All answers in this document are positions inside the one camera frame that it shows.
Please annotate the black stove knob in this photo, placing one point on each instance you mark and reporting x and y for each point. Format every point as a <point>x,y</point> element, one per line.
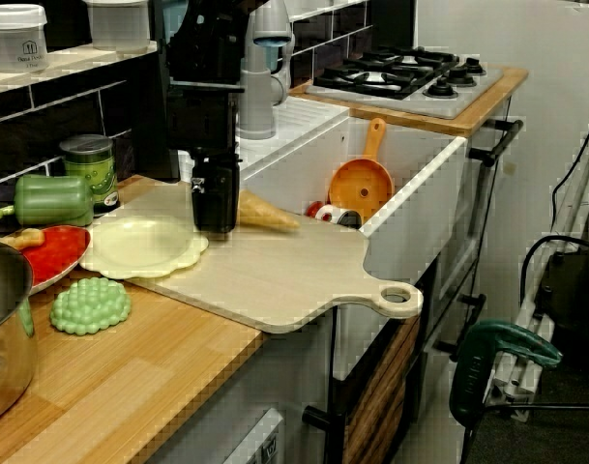
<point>462,75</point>
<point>473,65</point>
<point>443,89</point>

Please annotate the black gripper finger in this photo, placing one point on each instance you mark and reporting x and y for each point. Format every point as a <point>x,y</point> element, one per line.
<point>202,203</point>
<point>226,193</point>

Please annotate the red toy ham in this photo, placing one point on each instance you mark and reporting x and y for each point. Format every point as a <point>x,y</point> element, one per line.
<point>314,209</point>

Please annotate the tan toy bread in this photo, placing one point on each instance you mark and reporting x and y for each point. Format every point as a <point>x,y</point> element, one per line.
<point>25,238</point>

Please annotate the green toy can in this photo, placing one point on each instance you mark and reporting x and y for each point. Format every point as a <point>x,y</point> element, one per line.
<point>88,169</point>

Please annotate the clear plain plastic container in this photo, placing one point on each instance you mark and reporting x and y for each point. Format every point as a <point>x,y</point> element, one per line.
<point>115,29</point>

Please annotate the green clamp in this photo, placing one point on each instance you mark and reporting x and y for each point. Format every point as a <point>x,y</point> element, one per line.
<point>473,377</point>

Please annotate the toy ice cream cone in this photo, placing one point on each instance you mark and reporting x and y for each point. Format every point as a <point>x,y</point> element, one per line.
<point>265,215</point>

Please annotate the striped wooden drawer front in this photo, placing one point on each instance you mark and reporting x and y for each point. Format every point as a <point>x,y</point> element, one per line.
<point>381,386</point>

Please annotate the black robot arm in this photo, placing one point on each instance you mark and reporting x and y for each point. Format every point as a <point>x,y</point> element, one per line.
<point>226,7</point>

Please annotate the dark box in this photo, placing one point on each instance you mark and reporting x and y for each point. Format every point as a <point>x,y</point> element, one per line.
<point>574,299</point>

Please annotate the white toy sink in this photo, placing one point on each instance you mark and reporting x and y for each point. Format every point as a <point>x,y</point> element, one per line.
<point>420,217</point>

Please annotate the grey toy faucet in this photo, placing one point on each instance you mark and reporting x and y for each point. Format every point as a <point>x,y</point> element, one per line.
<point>257,111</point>

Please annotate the cream flower-shaped plate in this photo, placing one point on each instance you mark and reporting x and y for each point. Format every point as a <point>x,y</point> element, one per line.
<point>139,246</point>

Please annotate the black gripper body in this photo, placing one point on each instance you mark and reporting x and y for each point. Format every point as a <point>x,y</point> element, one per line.
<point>207,53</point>

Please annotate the light wooden cutting board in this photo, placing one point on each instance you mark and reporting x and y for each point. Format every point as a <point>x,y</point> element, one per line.
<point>284,280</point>

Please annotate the steel cooking pot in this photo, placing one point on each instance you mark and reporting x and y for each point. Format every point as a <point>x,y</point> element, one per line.
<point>4,338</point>

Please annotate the light green toy grapes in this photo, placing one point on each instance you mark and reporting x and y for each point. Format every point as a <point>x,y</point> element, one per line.
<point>91,307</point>

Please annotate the white plastic jar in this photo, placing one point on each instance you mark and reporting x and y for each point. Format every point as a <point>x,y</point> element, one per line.
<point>13,43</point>

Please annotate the orange toy pan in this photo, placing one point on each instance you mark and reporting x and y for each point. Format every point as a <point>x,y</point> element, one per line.
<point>362,188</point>

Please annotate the green toy bell pepper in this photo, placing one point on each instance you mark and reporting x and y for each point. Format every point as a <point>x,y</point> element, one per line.
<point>52,200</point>

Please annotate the red plate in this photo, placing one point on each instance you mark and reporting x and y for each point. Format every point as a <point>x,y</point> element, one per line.
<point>57,256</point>

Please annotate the red and white toy can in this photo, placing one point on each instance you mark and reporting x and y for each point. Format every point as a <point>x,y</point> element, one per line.
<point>340,215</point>

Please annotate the aluminium frame rail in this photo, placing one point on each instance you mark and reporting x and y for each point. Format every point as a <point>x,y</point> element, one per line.
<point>511,377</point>

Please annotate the grey toy stove hob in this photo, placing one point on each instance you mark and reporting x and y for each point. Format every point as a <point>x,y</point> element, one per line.
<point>473,92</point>

